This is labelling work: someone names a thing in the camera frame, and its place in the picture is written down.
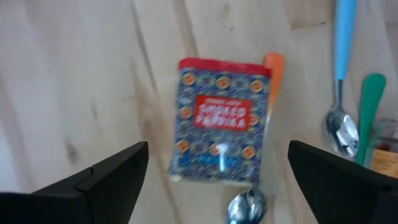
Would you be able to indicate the red smoked paprika tin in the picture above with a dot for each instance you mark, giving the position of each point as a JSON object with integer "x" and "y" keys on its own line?
{"x": 220, "y": 124}

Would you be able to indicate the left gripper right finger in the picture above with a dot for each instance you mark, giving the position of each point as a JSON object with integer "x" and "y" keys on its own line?
{"x": 342, "y": 199}

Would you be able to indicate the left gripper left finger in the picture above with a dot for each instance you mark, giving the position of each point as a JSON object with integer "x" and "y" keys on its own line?
{"x": 93, "y": 199}

